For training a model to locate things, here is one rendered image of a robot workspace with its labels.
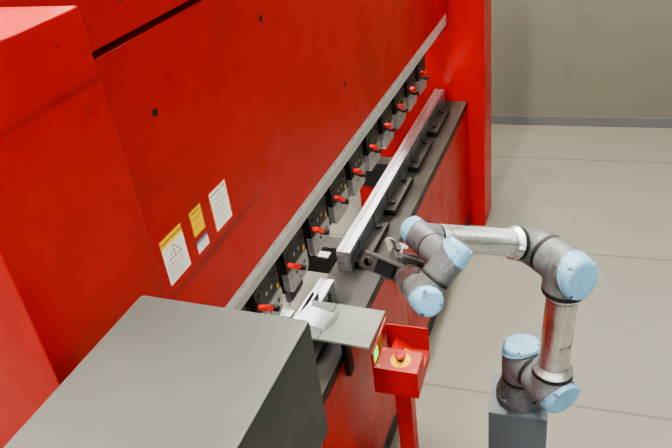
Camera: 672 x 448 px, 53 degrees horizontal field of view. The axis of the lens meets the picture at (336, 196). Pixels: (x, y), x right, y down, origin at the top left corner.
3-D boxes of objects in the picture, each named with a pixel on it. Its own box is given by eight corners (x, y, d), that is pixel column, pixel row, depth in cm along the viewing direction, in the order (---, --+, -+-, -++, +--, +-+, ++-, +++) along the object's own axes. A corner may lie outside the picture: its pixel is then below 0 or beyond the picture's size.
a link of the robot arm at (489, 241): (543, 218, 195) (403, 206, 171) (570, 236, 186) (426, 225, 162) (529, 253, 199) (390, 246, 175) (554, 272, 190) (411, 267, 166)
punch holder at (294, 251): (291, 295, 212) (283, 253, 204) (267, 292, 215) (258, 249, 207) (309, 267, 224) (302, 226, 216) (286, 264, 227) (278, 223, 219)
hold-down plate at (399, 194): (395, 216, 301) (395, 210, 300) (384, 215, 303) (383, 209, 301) (413, 183, 325) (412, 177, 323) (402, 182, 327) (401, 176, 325)
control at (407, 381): (419, 398, 237) (416, 361, 228) (375, 391, 242) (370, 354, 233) (430, 358, 253) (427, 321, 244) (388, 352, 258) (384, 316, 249)
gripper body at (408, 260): (408, 279, 184) (422, 297, 173) (379, 271, 182) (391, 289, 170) (418, 253, 183) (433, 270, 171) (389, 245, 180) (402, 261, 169)
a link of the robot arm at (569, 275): (547, 378, 210) (566, 229, 184) (581, 411, 198) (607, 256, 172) (515, 391, 206) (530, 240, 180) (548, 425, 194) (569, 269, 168)
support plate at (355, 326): (368, 349, 214) (368, 347, 213) (293, 336, 223) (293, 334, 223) (385, 313, 228) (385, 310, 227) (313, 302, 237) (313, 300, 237)
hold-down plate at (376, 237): (367, 269, 269) (367, 263, 268) (355, 267, 271) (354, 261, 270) (389, 228, 293) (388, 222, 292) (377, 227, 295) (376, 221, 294)
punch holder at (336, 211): (336, 226, 244) (330, 187, 235) (314, 224, 247) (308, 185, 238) (349, 205, 256) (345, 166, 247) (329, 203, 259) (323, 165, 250)
